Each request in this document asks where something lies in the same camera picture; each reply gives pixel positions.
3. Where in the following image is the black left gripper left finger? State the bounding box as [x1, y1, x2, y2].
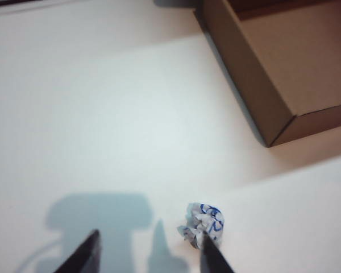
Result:
[55, 229, 102, 273]

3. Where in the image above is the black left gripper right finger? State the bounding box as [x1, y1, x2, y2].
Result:
[200, 230, 236, 273]

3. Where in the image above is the paper ball blue print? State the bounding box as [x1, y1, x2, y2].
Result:
[176, 202, 225, 250]

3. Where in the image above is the open brown cardboard box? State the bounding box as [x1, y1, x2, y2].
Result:
[193, 0, 341, 148]

